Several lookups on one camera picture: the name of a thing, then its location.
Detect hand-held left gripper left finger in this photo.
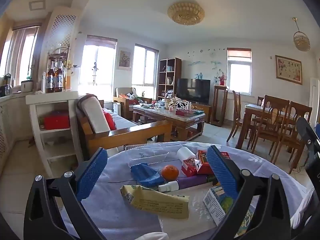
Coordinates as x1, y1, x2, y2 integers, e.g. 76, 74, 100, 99
24, 147, 108, 240

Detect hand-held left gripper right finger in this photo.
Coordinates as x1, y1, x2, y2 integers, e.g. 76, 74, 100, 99
206, 144, 292, 240

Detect purple plastic tube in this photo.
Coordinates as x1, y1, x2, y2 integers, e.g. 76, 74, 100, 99
177, 175, 209, 190

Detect green gum box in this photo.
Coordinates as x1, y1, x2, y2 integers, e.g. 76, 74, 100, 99
236, 205, 254, 237

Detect person's left hand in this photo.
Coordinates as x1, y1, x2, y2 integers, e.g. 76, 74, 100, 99
135, 232, 168, 240

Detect red cartoon drink carton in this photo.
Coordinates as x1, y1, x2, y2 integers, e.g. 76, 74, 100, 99
195, 150, 232, 175

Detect crushed red drink carton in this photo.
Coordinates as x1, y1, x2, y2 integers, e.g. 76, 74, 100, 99
181, 158, 200, 177

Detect white blue medicine box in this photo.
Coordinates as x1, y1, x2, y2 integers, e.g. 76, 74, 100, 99
203, 185, 234, 226

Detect clear plastic wrapper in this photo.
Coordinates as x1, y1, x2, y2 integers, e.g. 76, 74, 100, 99
158, 190, 220, 233

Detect orange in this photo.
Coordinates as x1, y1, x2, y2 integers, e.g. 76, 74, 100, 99
161, 165, 180, 181

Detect blue face mask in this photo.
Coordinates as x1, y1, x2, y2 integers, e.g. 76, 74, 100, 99
131, 162, 165, 187

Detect red cushion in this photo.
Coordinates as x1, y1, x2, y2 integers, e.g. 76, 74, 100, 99
103, 112, 117, 131

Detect small white plastic bottle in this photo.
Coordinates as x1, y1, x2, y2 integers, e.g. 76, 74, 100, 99
157, 181, 179, 193

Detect clear plastic container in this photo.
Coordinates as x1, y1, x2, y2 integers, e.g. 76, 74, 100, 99
124, 144, 170, 168

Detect wooden dining table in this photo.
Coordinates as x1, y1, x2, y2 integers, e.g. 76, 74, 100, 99
236, 103, 313, 160

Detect wooden sofa white cushions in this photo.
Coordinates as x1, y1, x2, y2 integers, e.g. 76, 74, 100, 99
76, 94, 173, 155

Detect red box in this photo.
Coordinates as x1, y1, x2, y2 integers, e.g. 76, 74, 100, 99
44, 112, 70, 130

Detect wooden television cabinet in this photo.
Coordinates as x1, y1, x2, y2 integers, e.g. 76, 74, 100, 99
185, 102, 212, 123

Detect large framed flower painting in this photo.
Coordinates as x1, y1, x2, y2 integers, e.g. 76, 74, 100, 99
275, 55, 303, 85

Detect wooden coffee table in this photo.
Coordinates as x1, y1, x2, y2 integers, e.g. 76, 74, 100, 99
132, 102, 206, 142

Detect flattened yellow carton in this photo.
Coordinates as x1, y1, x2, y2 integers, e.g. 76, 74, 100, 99
120, 184, 190, 219

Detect white openwork ornament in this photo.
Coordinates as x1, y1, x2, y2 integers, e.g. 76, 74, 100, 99
165, 99, 189, 110

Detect white open shelf unit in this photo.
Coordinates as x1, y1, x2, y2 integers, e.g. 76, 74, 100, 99
26, 91, 84, 178

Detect wooden armchair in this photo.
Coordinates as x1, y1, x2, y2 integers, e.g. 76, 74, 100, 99
113, 87, 153, 120

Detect tall wooden plant stand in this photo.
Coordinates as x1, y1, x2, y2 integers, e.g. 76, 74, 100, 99
211, 85, 229, 127

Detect flat screen television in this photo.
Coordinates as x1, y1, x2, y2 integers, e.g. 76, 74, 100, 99
176, 78, 211, 105

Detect gold pendant lamp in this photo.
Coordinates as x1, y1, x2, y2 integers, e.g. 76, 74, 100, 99
292, 17, 311, 52

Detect red potted flowers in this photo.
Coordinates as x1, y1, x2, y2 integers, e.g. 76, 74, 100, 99
215, 72, 227, 86

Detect brown beer bottle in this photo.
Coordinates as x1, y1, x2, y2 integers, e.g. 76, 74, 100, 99
54, 59, 64, 92
46, 59, 56, 93

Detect white lattice counter cabinet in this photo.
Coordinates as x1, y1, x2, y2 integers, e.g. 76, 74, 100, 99
0, 90, 34, 165

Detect wooden bookshelf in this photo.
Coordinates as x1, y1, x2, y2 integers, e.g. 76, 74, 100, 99
157, 57, 182, 103

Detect white rice cooker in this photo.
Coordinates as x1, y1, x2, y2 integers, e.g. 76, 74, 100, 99
21, 80, 34, 93

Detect framed sunflower picture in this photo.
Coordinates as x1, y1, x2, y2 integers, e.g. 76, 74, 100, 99
117, 48, 132, 71

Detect silver kettle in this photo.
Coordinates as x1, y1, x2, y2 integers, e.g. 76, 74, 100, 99
0, 74, 13, 97

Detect white lattice column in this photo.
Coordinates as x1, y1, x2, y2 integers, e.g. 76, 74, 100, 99
45, 6, 82, 90

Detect round gold ceiling lamp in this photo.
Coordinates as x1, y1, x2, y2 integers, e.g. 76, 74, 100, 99
167, 1, 205, 26

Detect ceiling vent panel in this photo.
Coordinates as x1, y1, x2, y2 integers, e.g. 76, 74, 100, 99
29, 0, 46, 11

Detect metal wire rack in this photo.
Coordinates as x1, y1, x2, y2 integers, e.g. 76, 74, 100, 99
47, 44, 71, 90

